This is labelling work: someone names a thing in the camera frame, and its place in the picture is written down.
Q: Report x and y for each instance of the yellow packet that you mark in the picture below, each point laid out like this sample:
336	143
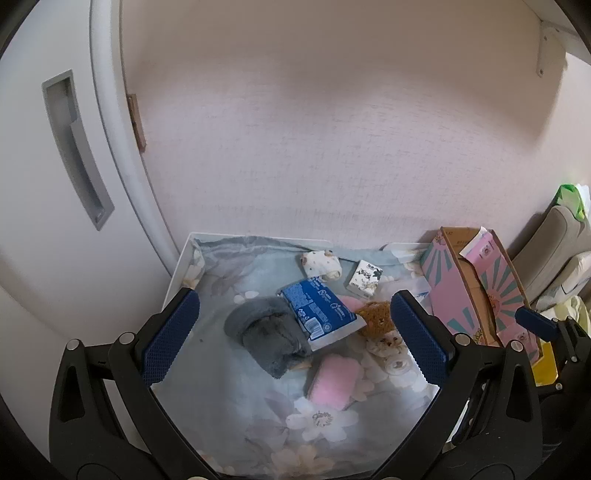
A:
545	367

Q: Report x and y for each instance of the pink fluffy pad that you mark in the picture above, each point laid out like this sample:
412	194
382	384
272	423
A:
351	304
332	383

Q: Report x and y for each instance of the pink cardboard box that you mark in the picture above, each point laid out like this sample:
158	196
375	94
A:
443	286

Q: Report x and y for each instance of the grey plush slipper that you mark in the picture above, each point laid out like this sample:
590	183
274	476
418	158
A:
263	337

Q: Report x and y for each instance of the patterned tissue pack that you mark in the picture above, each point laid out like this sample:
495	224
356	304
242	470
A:
364	277

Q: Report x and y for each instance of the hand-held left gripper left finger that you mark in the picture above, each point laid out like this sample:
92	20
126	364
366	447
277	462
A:
171	337

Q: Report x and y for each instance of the brown door hinge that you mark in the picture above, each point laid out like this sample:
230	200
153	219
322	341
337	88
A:
137	122

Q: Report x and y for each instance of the clear plastic bag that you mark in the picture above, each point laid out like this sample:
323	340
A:
406	258

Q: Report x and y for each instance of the brown bear plush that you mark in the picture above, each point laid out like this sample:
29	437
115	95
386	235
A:
376	316

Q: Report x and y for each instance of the white shelf bracket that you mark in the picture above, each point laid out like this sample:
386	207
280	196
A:
548	44

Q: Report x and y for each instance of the floral blue tablecloth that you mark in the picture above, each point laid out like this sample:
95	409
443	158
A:
221	392

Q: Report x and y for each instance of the white floral cloth roll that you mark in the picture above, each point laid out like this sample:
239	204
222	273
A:
392	351
318	264

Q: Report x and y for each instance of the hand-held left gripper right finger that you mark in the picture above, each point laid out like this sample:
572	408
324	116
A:
418	337

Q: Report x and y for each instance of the grey cushion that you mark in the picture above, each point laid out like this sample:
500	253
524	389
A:
554	240

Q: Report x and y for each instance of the blue packet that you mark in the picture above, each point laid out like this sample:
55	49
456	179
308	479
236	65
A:
314	307

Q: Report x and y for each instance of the white cabinet door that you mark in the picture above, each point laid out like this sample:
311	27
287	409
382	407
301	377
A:
46	258

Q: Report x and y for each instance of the green and white packet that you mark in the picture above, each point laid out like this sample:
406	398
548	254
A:
570	196

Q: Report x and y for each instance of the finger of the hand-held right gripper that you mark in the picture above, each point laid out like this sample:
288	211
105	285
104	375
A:
535	322

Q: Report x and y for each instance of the white wall shelf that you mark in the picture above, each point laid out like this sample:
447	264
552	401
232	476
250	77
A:
575	41

